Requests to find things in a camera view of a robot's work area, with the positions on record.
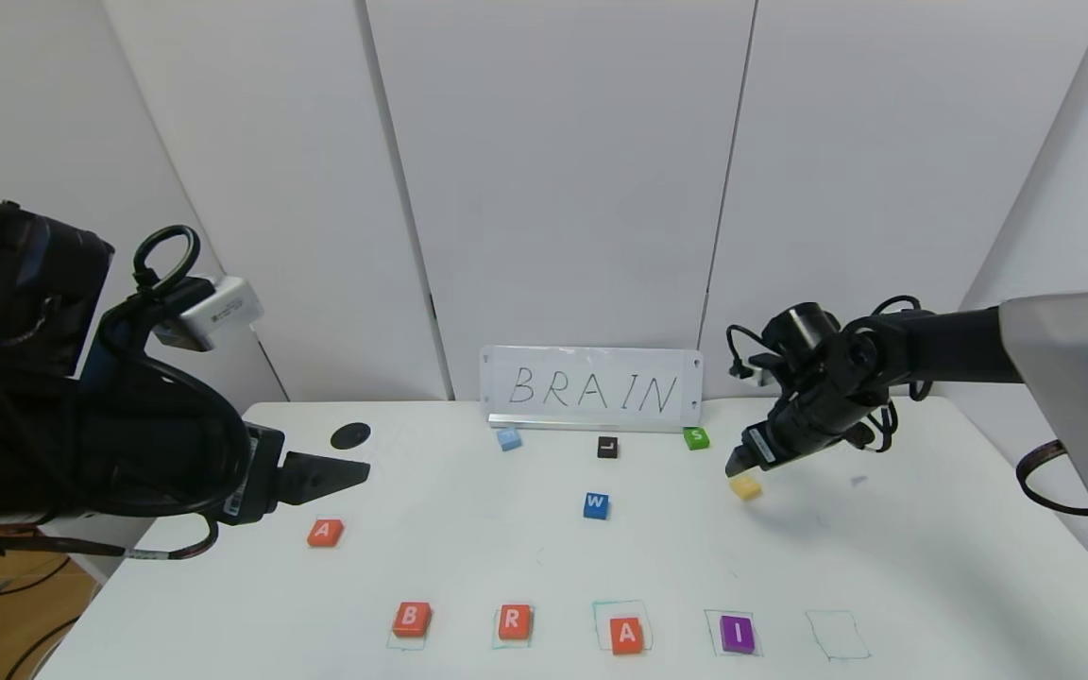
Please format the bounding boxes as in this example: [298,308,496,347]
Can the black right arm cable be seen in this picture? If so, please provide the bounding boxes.
[1016,439,1088,518]

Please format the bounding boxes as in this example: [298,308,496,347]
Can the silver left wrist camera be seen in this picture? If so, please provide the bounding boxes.
[155,276,264,352]

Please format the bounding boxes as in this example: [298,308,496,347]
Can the black floor cables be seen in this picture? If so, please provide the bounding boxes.
[0,552,82,680]

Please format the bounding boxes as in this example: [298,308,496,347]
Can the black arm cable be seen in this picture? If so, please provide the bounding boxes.
[0,515,221,560]
[1016,439,1088,518]

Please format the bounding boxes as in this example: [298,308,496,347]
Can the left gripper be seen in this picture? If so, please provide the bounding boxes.
[218,421,371,526]

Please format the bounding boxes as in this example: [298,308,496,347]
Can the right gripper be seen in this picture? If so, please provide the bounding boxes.
[724,390,857,478]

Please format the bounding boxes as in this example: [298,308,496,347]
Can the white sign reading BRAIN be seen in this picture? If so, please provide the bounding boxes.
[480,346,703,433]

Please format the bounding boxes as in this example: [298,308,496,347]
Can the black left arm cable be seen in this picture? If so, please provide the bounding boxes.
[0,515,221,560]

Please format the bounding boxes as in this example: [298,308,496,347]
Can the purple block letter I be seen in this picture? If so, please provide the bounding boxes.
[719,614,757,655]

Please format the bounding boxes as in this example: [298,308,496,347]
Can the black left wrist camera cable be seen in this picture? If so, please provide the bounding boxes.
[95,225,252,516]

